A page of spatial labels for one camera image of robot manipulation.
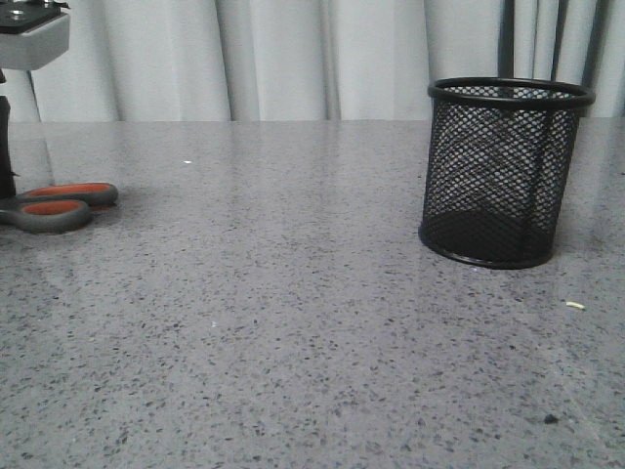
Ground small yellowish crumb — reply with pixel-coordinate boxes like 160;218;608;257
565;301;586;311

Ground grey pleated curtain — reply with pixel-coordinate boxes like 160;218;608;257
0;0;625;123

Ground grey orange handled scissors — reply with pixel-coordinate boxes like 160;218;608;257
1;183;118;234

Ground black tripod stand legs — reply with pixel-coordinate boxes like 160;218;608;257
498;1;623;117

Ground black mesh pen bucket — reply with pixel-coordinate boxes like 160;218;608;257
419;77;595;269

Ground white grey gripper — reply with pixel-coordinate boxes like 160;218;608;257
0;1;69;198

